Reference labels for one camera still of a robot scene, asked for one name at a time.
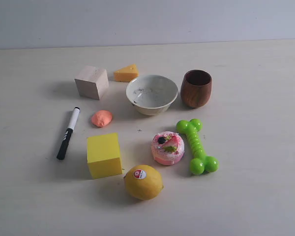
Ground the orange clay lump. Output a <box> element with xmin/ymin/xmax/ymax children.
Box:
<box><xmin>91</xmin><ymin>110</ymin><xmax>113</xmax><ymax>128</ymax></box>

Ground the white ceramic bowl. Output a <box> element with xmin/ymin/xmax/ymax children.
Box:
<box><xmin>125</xmin><ymin>75</ymin><xmax>178</xmax><ymax>116</ymax></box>

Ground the pink toy cake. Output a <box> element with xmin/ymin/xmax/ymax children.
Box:
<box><xmin>151</xmin><ymin>131</ymin><xmax>185</xmax><ymax>166</ymax></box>

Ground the yellow cheese wedge toy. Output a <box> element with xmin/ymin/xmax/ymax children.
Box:
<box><xmin>114</xmin><ymin>64</ymin><xmax>139</xmax><ymax>83</ymax></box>

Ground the yellow foam cube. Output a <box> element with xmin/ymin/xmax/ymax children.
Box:
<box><xmin>87</xmin><ymin>133</ymin><xmax>123</xmax><ymax>179</ymax></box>

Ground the brown wooden cup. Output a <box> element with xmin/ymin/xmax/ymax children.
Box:
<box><xmin>180</xmin><ymin>69</ymin><xmax>212</xmax><ymax>108</ymax></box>

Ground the yellow lemon with sticker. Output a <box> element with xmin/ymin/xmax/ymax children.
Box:
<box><xmin>123</xmin><ymin>165</ymin><xmax>164</xmax><ymax>201</ymax></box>

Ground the light wooden cube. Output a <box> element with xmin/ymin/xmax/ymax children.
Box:
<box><xmin>75</xmin><ymin>66</ymin><xmax>109</xmax><ymax>100</ymax></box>

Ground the green bone dog toy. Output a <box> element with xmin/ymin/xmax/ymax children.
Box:
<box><xmin>176</xmin><ymin>118</ymin><xmax>219</xmax><ymax>175</ymax></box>

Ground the black and white marker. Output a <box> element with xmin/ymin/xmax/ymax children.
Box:
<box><xmin>56</xmin><ymin>107</ymin><xmax>80</xmax><ymax>160</ymax></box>

